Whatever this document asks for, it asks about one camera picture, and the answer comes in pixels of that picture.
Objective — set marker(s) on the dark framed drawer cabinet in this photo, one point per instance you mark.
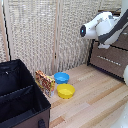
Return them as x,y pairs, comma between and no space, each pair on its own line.
92,56

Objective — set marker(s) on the wooden drawer cabinet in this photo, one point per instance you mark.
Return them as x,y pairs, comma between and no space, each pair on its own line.
110,68

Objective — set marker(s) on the brown fabric drawer front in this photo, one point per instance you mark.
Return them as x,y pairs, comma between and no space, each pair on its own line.
122,42

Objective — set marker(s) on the blue bowl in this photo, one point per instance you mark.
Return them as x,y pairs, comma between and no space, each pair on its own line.
61,78

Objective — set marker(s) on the colourful patterned snack box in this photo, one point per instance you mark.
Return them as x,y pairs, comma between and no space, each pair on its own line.
45,82

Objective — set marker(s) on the yellow bowl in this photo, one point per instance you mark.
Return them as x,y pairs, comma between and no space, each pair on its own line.
66,91

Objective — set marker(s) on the beige woven folding screen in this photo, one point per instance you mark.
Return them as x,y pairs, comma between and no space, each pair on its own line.
30,36

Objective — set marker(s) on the black fabric storage box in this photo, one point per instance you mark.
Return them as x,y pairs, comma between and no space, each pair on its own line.
20,100

